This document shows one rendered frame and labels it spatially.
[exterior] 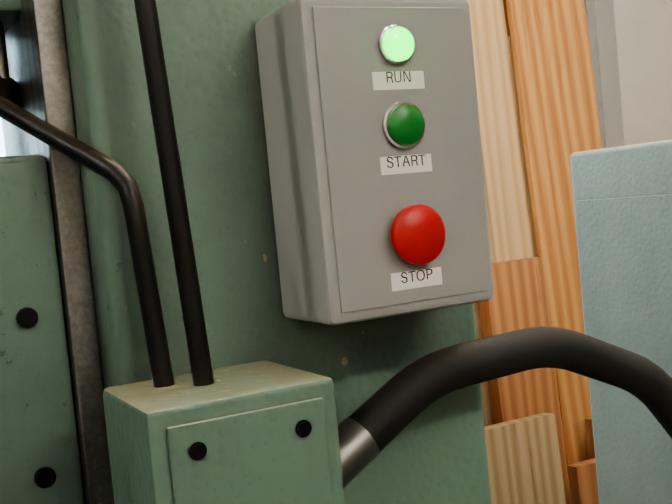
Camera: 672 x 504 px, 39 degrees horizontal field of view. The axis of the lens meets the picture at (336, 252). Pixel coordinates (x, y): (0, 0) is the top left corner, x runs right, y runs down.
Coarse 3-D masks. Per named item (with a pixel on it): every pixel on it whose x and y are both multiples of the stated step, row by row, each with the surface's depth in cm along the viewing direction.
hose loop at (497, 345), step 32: (448, 352) 52; (480, 352) 52; (512, 352) 53; (544, 352) 54; (576, 352) 55; (608, 352) 57; (384, 384) 51; (416, 384) 50; (448, 384) 51; (640, 384) 58; (352, 416) 49; (384, 416) 49; (416, 416) 50; (352, 448) 48
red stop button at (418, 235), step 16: (416, 208) 47; (432, 208) 48; (400, 224) 47; (416, 224) 47; (432, 224) 48; (400, 240) 47; (416, 240) 47; (432, 240) 48; (400, 256) 47; (416, 256) 47; (432, 256) 48
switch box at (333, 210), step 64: (320, 0) 46; (384, 0) 48; (448, 0) 49; (320, 64) 46; (384, 64) 47; (448, 64) 49; (320, 128) 46; (448, 128) 49; (320, 192) 46; (384, 192) 47; (448, 192) 49; (320, 256) 46; (384, 256) 47; (448, 256) 49; (320, 320) 47
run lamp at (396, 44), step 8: (384, 32) 47; (392, 32) 47; (400, 32) 47; (408, 32) 47; (384, 40) 47; (392, 40) 47; (400, 40) 47; (408, 40) 47; (384, 48) 47; (392, 48) 47; (400, 48) 47; (408, 48) 47; (384, 56) 47; (392, 56) 47; (400, 56) 47; (408, 56) 47; (392, 64) 48; (400, 64) 48
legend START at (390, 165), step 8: (384, 160) 47; (392, 160) 48; (400, 160) 48; (408, 160) 48; (416, 160) 48; (424, 160) 48; (384, 168) 47; (392, 168) 48; (400, 168) 48; (408, 168) 48; (416, 168) 48; (424, 168) 48
